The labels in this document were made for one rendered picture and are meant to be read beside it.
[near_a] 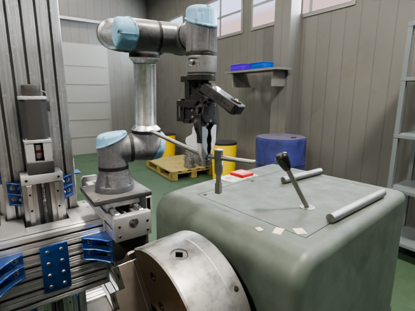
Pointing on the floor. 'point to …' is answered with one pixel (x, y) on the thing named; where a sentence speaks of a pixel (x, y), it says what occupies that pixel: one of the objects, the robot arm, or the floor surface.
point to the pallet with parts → (180, 165)
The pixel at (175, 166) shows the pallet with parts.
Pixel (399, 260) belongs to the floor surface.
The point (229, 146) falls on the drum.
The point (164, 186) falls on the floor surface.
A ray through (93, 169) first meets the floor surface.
